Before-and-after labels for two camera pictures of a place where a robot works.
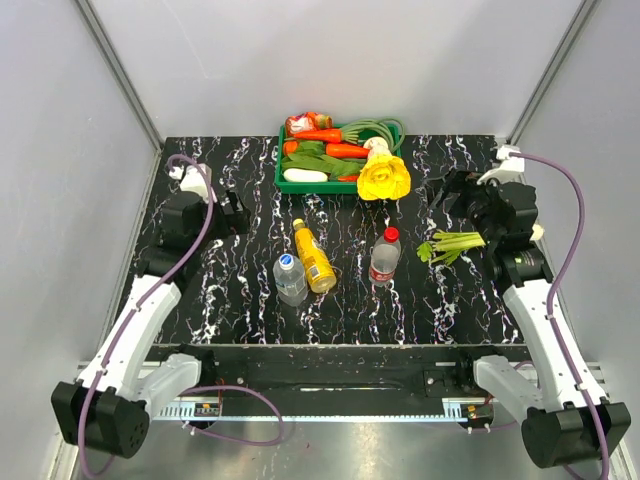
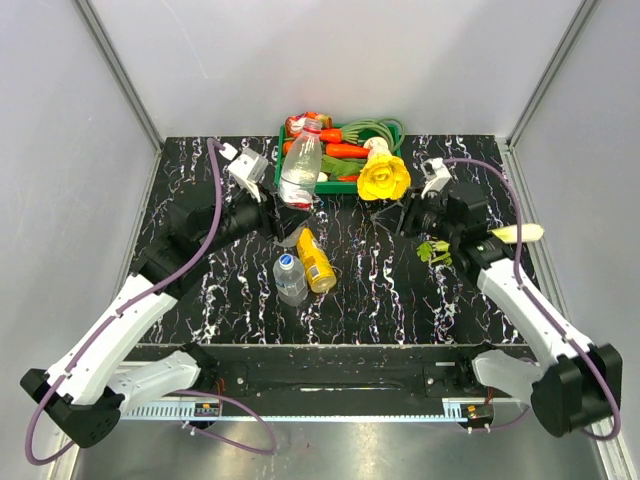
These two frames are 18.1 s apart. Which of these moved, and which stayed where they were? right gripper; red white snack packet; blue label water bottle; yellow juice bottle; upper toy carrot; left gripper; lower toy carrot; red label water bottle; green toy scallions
Moved: right gripper; left gripper; red label water bottle
Stayed: upper toy carrot; red white snack packet; green toy scallions; lower toy carrot; yellow juice bottle; blue label water bottle
